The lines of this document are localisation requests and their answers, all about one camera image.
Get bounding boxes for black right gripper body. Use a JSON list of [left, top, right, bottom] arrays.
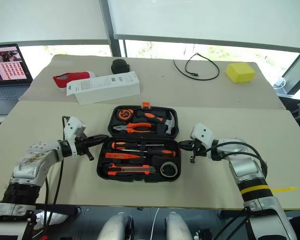
[[190, 140, 207, 164]]

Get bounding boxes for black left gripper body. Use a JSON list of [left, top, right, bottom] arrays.
[[76, 136, 95, 162]]

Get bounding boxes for orange tester pen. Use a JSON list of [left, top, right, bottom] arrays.
[[104, 152, 147, 160]]

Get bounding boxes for black electrical tape roll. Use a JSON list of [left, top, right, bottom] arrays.
[[159, 161, 179, 177]]

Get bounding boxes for orange black utility knife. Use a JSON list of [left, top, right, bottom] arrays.
[[107, 162, 157, 176]]

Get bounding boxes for black tool case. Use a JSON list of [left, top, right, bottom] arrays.
[[96, 104, 182, 183]]

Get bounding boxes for orange black tape measure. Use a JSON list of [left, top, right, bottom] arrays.
[[117, 109, 135, 121]]

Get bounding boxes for black orange claw hammer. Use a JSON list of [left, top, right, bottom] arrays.
[[136, 109, 177, 135]]

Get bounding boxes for long white cardboard box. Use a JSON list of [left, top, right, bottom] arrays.
[[66, 71, 142, 106]]

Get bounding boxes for black bar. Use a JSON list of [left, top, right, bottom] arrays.
[[34, 203, 79, 216]]

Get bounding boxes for black round object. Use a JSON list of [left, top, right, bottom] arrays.
[[111, 58, 131, 75]]

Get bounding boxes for white sneaker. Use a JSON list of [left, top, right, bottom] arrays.
[[33, 211, 69, 231]]

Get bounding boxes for silver left robot leg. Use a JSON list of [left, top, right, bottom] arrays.
[[99, 212, 135, 240]]

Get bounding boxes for yellow box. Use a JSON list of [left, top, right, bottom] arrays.
[[225, 62, 257, 84]]

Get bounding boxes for yellow tape strip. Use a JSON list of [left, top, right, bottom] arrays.
[[271, 186, 299, 194]]

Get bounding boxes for open laptop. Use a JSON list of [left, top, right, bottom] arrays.
[[0, 43, 34, 116]]

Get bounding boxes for white roller blind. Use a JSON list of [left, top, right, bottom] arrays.
[[0, 0, 112, 46], [107, 0, 300, 54]]

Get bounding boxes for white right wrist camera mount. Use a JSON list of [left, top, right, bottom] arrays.
[[189, 122, 215, 151]]

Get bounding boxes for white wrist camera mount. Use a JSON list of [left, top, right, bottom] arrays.
[[189, 122, 215, 151], [63, 116, 87, 149]]

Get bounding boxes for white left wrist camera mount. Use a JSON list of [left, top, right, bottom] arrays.
[[63, 116, 87, 149]]

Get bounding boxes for orange handled pliers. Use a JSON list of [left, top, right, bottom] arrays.
[[112, 121, 153, 134]]

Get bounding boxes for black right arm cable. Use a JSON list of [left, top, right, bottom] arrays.
[[196, 139, 269, 177]]

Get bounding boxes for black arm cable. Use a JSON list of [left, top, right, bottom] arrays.
[[34, 115, 66, 240], [196, 139, 269, 177]]

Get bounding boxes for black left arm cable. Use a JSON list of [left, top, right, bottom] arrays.
[[34, 115, 66, 240]]

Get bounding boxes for black loose cable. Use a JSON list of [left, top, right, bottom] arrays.
[[173, 52, 221, 81]]

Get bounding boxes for grey white cable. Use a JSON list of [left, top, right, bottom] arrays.
[[151, 208, 160, 240]]

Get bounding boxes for dark window post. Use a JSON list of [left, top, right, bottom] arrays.
[[109, 38, 127, 58]]

